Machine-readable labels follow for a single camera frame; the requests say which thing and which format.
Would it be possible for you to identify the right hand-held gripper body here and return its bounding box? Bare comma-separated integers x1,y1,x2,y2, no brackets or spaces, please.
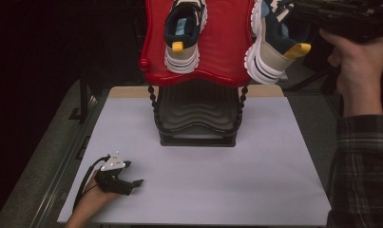
292,0,383,44

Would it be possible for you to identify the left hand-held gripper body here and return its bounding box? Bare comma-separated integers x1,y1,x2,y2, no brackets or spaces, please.
93,151,134,197

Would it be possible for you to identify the white navy beige sneaker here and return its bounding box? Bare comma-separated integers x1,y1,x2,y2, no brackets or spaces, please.
243,0,313,86
163,0,209,75

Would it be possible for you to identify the red and black shoe rack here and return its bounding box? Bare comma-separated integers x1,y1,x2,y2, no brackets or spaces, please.
139,0,259,148

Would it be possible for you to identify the person's left hand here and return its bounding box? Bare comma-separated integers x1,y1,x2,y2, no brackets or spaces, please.
79,172,124,212

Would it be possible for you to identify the person's right hand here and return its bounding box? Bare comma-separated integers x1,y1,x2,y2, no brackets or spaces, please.
318,28,383,118

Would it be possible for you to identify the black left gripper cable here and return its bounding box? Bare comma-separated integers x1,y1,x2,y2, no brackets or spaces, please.
71,154,111,214

